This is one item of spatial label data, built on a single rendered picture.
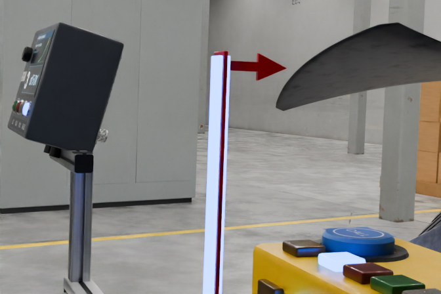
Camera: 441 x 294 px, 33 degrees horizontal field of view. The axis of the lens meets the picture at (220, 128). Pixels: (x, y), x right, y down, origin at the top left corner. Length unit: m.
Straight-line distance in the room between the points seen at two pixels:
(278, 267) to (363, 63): 0.34
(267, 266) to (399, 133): 6.64
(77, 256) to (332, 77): 0.57
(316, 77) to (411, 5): 6.38
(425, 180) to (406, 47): 8.71
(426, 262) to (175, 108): 7.07
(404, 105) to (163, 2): 2.48
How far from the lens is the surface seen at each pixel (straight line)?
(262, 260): 0.43
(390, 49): 0.67
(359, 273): 0.36
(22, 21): 6.83
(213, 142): 0.65
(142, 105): 7.28
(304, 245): 0.41
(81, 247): 1.18
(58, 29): 1.20
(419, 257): 0.43
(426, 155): 9.35
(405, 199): 7.16
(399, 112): 7.05
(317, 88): 0.77
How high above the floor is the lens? 1.16
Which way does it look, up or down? 3 degrees down
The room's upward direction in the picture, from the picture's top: 2 degrees clockwise
